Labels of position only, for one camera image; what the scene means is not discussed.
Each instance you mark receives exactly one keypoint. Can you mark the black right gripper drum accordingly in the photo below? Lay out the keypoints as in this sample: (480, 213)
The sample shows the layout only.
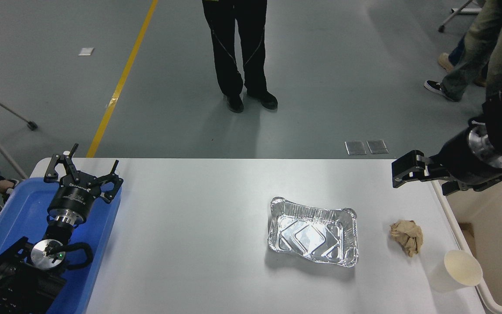
(462, 159)

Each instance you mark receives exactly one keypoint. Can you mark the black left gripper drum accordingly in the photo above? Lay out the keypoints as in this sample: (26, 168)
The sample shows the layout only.
(72, 198)

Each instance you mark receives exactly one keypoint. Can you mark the white paper cup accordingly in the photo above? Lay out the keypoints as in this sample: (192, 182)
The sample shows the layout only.
(456, 272)

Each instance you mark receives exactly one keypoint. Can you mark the metal floor plate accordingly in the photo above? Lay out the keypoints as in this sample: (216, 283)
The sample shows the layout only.
(377, 146)
(355, 147)

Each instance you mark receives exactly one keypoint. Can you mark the blue plastic tray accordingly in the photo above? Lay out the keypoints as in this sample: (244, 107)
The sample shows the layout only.
(20, 209)

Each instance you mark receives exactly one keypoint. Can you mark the large pale bin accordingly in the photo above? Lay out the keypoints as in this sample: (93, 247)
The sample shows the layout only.
(495, 226)

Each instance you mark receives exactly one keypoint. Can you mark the crumpled tan paper ball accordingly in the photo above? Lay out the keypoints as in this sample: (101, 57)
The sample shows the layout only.
(408, 237)

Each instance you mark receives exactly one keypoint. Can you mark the white paper scrap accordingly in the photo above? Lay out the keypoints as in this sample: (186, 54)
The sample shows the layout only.
(86, 52)

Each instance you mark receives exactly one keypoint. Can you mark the rectangular foil tray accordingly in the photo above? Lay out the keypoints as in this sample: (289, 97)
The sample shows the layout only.
(312, 235)

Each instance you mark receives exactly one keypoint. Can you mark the white wheeled metal frame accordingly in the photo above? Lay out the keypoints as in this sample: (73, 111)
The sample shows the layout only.
(456, 13)

